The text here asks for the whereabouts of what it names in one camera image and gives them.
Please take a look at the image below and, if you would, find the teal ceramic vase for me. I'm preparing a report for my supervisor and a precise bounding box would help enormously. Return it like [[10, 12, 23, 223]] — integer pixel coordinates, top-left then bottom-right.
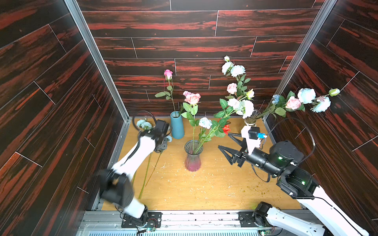
[[170, 111, 185, 140]]

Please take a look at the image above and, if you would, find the blue pink glass vase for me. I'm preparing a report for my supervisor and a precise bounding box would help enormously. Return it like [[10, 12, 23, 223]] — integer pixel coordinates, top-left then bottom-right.
[[184, 140, 203, 172]]

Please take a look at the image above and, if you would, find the pink carnation flower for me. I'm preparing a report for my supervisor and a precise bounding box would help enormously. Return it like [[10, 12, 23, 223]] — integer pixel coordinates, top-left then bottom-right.
[[182, 91, 192, 113]]

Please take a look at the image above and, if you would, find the small blue flower sprig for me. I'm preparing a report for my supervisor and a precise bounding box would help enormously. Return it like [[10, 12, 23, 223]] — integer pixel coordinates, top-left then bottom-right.
[[136, 119, 155, 199]]

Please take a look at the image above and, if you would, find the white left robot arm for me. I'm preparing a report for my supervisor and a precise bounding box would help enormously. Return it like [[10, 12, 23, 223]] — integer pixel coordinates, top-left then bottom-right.
[[99, 120, 169, 227]]

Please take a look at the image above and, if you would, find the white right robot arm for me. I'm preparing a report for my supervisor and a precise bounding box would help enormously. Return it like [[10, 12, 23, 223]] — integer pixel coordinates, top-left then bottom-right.
[[218, 133, 370, 236]]

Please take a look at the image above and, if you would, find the clear ribbed glass vase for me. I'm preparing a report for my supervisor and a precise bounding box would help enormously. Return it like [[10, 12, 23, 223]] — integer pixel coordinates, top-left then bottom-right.
[[244, 109, 261, 126]]

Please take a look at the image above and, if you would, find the red rose flower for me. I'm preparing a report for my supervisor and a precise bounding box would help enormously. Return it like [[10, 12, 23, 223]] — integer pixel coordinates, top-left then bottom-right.
[[222, 124, 231, 135]]

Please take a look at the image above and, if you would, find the pink rose leafy stem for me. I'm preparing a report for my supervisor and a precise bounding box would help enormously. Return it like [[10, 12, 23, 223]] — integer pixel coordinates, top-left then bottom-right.
[[182, 92, 201, 141]]

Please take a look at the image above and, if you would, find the blue pink flower spray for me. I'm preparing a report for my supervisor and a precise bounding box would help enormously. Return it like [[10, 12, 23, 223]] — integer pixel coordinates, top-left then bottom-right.
[[257, 88, 341, 119]]

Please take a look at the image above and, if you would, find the pink rose bud stem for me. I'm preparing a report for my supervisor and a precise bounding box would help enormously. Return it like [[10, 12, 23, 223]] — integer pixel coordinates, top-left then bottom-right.
[[155, 69, 177, 112]]

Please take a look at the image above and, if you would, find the tall white pink bouquet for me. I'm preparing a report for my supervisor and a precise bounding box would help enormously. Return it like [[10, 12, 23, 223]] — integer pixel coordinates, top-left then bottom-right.
[[221, 56, 255, 100]]

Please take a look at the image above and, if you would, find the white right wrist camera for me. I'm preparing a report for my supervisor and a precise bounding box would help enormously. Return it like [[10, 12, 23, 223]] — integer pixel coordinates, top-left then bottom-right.
[[241, 125, 268, 154]]

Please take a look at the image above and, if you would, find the black coiled left cable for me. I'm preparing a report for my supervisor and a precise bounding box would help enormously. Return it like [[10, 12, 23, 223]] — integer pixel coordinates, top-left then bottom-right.
[[131, 110, 158, 133]]

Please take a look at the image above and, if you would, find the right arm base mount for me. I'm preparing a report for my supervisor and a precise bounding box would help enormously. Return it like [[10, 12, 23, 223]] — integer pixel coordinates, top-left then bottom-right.
[[238, 202, 278, 228]]

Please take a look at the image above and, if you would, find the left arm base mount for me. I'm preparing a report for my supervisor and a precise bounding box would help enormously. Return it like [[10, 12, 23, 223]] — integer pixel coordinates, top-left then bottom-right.
[[121, 206, 162, 229]]

